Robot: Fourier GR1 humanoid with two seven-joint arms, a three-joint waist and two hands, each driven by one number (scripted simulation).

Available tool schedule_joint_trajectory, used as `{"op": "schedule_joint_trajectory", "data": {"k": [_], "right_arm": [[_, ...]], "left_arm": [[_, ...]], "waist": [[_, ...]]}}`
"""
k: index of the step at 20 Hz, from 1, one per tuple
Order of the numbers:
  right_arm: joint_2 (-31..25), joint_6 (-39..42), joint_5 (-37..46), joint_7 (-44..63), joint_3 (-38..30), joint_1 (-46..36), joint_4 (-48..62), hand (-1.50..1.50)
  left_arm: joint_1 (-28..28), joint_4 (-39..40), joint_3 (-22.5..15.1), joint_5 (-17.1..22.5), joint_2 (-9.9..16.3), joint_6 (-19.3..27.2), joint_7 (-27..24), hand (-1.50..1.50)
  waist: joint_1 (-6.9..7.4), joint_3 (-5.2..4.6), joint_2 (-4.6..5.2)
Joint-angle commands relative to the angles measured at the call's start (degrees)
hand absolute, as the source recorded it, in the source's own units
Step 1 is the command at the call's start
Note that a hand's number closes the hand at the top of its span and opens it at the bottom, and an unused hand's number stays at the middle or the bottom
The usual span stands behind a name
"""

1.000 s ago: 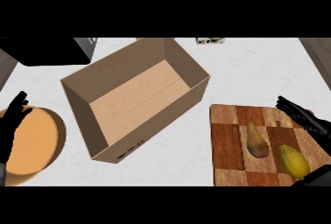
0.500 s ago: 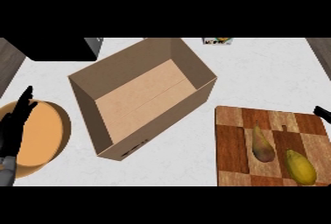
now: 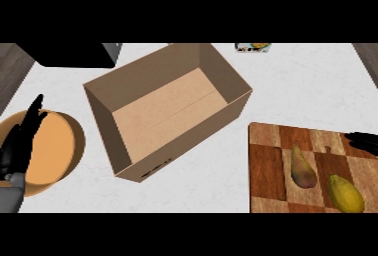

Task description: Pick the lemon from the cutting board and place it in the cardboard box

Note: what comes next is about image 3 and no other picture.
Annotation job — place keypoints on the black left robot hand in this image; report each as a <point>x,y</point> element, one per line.
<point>20,140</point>

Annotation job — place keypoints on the checkered wooden cutting board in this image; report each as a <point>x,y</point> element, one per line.
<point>275,166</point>

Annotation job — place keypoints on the orange bowl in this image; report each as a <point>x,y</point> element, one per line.
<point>52,153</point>

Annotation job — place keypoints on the small printed carton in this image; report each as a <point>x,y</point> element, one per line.
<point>253,47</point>

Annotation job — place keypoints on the yellow lemon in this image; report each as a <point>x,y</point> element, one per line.
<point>346,195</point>

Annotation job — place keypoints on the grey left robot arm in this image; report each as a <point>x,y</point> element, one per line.
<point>10,196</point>

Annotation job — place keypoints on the brown green pear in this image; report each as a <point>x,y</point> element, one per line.
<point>303,171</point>

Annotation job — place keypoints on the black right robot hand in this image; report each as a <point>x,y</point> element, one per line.
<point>364,140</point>

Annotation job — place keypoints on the black appliance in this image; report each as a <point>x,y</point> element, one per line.
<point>75,55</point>

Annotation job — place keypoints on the open cardboard box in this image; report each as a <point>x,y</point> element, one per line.
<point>168,110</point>

